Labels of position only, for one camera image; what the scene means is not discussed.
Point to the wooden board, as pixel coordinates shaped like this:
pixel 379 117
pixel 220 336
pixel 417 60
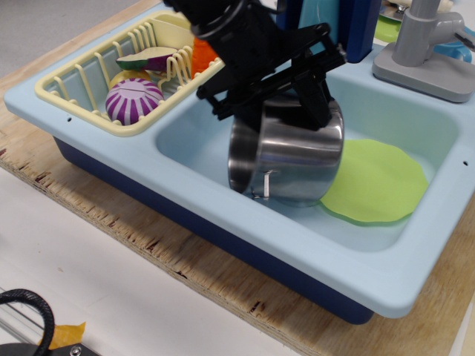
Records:
pixel 146 286

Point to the light blue toy sink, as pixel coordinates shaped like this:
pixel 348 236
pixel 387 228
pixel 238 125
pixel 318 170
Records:
pixel 179 166

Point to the cream dish rack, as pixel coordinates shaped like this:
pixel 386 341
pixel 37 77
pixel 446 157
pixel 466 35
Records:
pixel 80 86

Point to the dark blue holder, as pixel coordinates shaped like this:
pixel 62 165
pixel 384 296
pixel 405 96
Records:
pixel 357 21

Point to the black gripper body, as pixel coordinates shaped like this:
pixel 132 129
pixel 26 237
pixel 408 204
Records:
pixel 255 51

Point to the grey toy faucet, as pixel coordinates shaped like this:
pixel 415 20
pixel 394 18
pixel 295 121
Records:
pixel 411 63

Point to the yellow toy vegetable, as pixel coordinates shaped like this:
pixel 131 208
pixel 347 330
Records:
pixel 128 74

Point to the green plastic plate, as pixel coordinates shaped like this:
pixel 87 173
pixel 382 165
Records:
pixel 375 183

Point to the stainless steel pot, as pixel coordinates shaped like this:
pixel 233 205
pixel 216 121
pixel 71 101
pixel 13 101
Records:
pixel 291 164

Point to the purple striped toy onion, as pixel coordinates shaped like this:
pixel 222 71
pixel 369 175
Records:
pixel 131 99

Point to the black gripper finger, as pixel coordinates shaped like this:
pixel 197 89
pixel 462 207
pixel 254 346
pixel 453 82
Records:
pixel 309 94
pixel 251 120

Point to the teal plastic cup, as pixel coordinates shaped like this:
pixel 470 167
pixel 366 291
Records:
pixel 320 11

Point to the orange toy carrot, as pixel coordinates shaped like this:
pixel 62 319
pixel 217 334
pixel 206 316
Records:
pixel 202 57

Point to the yellow tape piece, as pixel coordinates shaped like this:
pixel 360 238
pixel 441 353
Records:
pixel 67 335

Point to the green bowl background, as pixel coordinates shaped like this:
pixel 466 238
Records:
pixel 387 30

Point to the toy eggplant slice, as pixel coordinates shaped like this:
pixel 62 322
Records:
pixel 152 58

